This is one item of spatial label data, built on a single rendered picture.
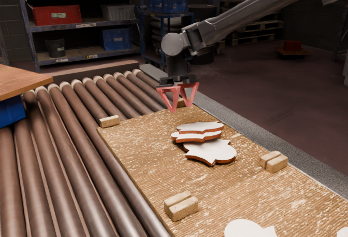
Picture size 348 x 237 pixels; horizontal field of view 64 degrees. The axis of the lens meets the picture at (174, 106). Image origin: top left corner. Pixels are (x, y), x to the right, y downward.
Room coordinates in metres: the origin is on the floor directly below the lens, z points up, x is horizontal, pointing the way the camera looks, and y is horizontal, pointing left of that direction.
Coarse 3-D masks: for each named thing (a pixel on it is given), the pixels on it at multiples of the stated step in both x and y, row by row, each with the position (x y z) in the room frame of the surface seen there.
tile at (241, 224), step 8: (232, 224) 0.37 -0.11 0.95; (240, 224) 0.37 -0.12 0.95; (248, 224) 0.37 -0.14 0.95; (256, 224) 0.37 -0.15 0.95; (224, 232) 0.35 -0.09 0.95; (232, 232) 0.35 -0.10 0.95; (240, 232) 0.35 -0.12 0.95; (248, 232) 0.35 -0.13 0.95; (256, 232) 0.35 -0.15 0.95; (264, 232) 0.35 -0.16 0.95; (272, 232) 0.35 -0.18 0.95
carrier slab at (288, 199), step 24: (288, 168) 0.54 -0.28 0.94; (240, 192) 0.46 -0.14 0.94; (264, 192) 0.46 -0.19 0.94; (288, 192) 0.46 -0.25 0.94; (312, 192) 0.46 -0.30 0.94; (192, 216) 0.40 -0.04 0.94; (216, 216) 0.40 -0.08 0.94; (240, 216) 0.40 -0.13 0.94; (264, 216) 0.40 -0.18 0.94; (288, 216) 0.40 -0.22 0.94; (312, 216) 0.40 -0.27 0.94; (336, 216) 0.40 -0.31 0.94
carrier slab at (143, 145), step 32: (96, 128) 0.74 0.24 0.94; (128, 128) 0.73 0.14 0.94; (160, 128) 0.73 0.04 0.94; (224, 128) 0.73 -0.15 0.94; (128, 160) 0.57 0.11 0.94; (160, 160) 0.57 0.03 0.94; (192, 160) 0.57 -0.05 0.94; (256, 160) 0.57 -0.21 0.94; (160, 192) 0.46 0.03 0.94; (192, 192) 0.46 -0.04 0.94
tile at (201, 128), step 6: (180, 126) 0.72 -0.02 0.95; (186, 126) 0.71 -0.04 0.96; (192, 126) 0.70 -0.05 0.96; (198, 126) 0.69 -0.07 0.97; (204, 126) 0.68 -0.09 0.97; (210, 126) 0.67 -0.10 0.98; (216, 126) 0.67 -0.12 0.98; (222, 126) 0.66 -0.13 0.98; (180, 132) 0.66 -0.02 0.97; (186, 132) 0.66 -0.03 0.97; (192, 132) 0.65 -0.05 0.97; (198, 132) 0.64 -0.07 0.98; (204, 132) 0.64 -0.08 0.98
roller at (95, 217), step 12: (48, 96) 1.02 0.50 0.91; (48, 108) 0.90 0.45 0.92; (48, 120) 0.83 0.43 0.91; (60, 120) 0.83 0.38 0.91; (60, 132) 0.74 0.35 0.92; (60, 144) 0.68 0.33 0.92; (72, 156) 0.61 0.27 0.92; (72, 168) 0.56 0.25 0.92; (72, 180) 0.53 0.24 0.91; (84, 180) 0.52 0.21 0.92; (84, 192) 0.48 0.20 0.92; (84, 204) 0.45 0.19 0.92; (96, 204) 0.44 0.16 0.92; (84, 216) 0.42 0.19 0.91; (96, 216) 0.41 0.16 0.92; (96, 228) 0.38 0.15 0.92; (108, 228) 0.38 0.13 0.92
